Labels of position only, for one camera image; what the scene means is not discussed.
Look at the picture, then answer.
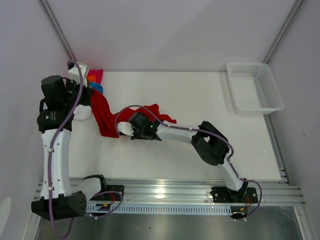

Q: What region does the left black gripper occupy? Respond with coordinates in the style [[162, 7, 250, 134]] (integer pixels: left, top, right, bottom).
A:
[[63, 77, 94, 109]]

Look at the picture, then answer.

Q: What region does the red t shirt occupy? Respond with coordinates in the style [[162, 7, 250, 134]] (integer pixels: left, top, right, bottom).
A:
[[90, 89, 177, 138]]

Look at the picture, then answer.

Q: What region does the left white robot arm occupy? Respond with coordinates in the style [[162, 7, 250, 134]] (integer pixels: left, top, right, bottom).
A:
[[31, 75, 109, 221]]

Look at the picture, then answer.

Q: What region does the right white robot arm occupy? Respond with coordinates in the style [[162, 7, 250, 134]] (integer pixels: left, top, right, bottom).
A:
[[129, 112, 248, 202]]

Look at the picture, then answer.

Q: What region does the orange t shirt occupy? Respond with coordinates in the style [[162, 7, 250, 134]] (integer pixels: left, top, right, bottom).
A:
[[86, 75, 97, 83]]

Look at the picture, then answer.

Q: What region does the blue t shirt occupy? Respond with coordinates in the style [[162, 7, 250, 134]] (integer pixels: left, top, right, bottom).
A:
[[90, 82, 104, 94]]

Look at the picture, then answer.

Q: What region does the white t shirt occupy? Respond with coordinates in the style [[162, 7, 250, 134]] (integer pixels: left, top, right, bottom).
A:
[[73, 104, 92, 121]]

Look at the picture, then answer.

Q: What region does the pink t shirt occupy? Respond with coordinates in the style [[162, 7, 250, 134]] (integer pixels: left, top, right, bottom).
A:
[[86, 69, 104, 84]]

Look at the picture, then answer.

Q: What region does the white plastic basket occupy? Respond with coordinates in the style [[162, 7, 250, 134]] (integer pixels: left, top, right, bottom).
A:
[[226, 62, 285, 115]]

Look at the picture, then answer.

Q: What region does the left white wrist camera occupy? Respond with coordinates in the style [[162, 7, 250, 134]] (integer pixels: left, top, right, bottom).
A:
[[67, 61, 90, 87]]

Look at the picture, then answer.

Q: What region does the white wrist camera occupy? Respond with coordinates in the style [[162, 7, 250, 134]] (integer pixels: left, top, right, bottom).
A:
[[67, 61, 90, 87], [116, 121, 134, 137]]

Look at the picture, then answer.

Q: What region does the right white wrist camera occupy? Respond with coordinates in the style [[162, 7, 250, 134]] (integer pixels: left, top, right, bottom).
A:
[[116, 121, 134, 137]]

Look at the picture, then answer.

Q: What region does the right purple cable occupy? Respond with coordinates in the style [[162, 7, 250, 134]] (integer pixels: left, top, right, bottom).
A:
[[113, 104, 263, 222]]

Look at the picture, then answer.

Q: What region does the aluminium mounting rail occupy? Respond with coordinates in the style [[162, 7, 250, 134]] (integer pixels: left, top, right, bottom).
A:
[[34, 177, 306, 206]]

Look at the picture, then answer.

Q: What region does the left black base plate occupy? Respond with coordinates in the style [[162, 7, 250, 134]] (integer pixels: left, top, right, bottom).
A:
[[90, 184, 125, 202]]

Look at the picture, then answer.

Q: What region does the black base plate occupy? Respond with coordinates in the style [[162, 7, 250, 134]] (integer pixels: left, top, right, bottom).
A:
[[90, 184, 125, 202], [210, 186, 259, 204]]

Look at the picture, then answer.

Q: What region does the white slotted cable duct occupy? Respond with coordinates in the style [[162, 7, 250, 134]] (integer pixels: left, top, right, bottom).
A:
[[86, 203, 232, 216]]

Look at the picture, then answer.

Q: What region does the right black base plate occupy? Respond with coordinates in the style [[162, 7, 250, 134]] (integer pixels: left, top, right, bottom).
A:
[[210, 186, 259, 204]]

